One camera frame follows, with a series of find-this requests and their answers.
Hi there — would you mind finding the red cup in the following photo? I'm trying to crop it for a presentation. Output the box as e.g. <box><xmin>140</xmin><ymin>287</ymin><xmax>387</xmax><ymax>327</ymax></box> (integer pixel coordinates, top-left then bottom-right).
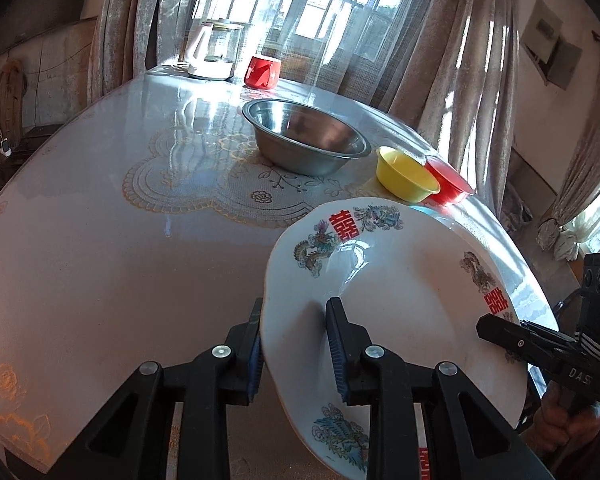
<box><xmin>244</xmin><ymin>55</ymin><xmax>282</xmax><ymax>91</ymax></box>

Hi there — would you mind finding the wall electrical box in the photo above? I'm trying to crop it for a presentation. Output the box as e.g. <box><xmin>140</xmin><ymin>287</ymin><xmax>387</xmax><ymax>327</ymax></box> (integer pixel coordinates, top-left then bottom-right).
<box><xmin>520</xmin><ymin>0</ymin><xmax>583</xmax><ymax>92</ymax></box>

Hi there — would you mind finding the stainless steel bowl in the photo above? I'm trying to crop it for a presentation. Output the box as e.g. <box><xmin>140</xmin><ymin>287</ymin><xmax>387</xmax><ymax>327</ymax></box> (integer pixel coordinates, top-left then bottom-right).
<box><xmin>241</xmin><ymin>99</ymin><xmax>372</xmax><ymax>177</ymax></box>

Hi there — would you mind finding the wooden chair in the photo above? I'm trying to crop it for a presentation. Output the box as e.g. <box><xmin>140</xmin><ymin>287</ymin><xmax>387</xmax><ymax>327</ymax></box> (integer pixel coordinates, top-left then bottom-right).
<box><xmin>0</xmin><ymin>60</ymin><xmax>28</xmax><ymax>146</ymax></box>

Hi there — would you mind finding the beige patterned curtain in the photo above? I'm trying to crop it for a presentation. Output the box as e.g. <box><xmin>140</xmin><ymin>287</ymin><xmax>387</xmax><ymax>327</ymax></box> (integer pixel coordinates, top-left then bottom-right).
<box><xmin>390</xmin><ymin>0</ymin><xmax>523</xmax><ymax>216</ymax></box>

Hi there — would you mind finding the tied beige curtain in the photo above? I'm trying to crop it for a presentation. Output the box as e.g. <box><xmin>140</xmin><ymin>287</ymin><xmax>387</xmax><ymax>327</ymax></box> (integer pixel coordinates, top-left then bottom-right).
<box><xmin>537</xmin><ymin>50</ymin><xmax>600</xmax><ymax>261</ymax></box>

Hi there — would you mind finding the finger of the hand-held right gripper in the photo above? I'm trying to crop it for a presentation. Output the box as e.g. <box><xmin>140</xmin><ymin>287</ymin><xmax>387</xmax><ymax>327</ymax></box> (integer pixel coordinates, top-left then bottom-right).
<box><xmin>476</xmin><ymin>313</ymin><xmax>578</xmax><ymax>365</ymax></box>

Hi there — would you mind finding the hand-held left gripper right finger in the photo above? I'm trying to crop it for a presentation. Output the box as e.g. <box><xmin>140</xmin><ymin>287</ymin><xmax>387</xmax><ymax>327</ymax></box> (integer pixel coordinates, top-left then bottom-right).
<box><xmin>326</xmin><ymin>297</ymin><xmax>556</xmax><ymax>480</ymax></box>

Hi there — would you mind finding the yellow plastic bowl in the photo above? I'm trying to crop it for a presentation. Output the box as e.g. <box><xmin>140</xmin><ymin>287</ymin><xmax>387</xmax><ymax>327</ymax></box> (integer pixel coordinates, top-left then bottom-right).
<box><xmin>376</xmin><ymin>146</ymin><xmax>441</xmax><ymax>203</ymax></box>

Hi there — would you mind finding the red plastic bowl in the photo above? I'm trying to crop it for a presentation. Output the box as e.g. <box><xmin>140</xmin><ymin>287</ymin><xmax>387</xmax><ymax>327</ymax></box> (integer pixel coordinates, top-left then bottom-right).
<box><xmin>424</xmin><ymin>155</ymin><xmax>476</xmax><ymax>206</ymax></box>

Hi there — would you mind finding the white printed plate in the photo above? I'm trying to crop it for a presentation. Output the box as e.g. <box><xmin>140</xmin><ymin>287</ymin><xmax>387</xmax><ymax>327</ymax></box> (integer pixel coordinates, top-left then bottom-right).
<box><xmin>259</xmin><ymin>199</ymin><xmax>531</xmax><ymax>478</ymax></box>

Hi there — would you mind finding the person's right hand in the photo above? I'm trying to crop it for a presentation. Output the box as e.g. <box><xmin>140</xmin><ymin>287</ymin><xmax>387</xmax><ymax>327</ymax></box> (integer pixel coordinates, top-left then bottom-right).
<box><xmin>522</xmin><ymin>390</ymin><xmax>600</xmax><ymax>466</ymax></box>

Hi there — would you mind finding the floral lace tablecloth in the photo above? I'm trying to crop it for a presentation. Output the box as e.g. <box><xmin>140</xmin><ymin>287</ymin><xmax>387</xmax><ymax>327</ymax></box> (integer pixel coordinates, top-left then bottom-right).
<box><xmin>0</xmin><ymin>62</ymin><xmax>561</xmax><ymax>480</ymax></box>

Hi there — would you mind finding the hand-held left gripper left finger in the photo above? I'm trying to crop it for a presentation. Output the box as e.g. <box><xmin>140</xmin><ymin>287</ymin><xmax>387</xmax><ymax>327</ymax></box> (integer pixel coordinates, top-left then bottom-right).
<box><xmin>45</xmin><ymin>297</ymin><xmax>267</xmax><ymax>480</ymax></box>

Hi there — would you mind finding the white glass electric kettle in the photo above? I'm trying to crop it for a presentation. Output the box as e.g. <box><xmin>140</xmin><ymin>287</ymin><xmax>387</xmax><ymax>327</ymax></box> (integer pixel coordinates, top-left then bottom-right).
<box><xmin>180</xmin><ymin>20</ymin><xmax>245</xmax><ymax>81</ymax></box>

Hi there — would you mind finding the grey patterned curtain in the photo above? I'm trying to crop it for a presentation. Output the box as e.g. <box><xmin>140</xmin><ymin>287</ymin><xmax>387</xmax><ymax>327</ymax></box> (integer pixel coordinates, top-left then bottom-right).
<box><xmin>87</xmin><ymin>0</ymin><xmax>206</xmax><ymax>101</ymax></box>

